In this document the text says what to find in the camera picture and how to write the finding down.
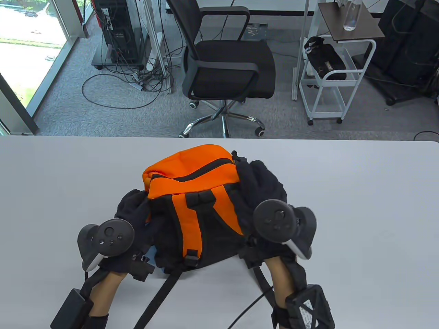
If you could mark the clear water bottle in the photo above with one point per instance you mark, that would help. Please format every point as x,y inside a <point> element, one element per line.
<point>351,17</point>

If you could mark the white cart with brown top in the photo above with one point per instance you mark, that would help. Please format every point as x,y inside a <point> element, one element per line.
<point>353,22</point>

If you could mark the person's right hand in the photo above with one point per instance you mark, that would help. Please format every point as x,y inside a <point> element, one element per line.
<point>260,181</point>

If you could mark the black left hand controller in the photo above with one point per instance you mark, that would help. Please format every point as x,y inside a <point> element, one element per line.
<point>113,236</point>

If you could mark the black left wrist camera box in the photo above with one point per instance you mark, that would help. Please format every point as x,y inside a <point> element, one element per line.
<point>70,312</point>

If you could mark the black right hand controller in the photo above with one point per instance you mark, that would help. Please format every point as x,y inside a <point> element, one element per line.
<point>277,219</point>

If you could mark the black hand controller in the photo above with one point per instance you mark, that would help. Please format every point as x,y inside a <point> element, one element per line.
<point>277,219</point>
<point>113,236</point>

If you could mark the black bag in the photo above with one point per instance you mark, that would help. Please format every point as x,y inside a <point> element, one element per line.
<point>325,60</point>

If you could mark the person's left hand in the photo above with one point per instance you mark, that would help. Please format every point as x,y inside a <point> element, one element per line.
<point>133,209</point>

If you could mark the clear plastic bag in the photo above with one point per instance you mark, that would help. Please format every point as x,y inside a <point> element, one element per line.
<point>254,32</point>

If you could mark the orange and blue school bag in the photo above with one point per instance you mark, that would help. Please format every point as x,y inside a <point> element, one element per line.
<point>192,171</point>

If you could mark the black equipment stand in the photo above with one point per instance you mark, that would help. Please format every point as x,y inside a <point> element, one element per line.
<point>408,44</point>

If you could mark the person's left forearm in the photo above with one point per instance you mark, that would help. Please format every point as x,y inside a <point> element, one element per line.
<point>104,294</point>

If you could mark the person's right forearm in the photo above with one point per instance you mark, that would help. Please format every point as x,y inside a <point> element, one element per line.
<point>279,281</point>

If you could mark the black computer tower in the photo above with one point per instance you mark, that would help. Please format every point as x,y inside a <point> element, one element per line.
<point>118,31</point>

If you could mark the black office chair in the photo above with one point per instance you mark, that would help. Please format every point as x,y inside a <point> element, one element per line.
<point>233,65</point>

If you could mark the white frame post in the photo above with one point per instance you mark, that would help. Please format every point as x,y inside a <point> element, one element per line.
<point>300,51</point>

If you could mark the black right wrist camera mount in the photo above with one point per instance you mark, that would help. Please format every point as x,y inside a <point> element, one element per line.
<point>308,310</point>

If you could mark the aluminium frame leg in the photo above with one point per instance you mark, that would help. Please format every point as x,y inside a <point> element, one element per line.
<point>167,80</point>

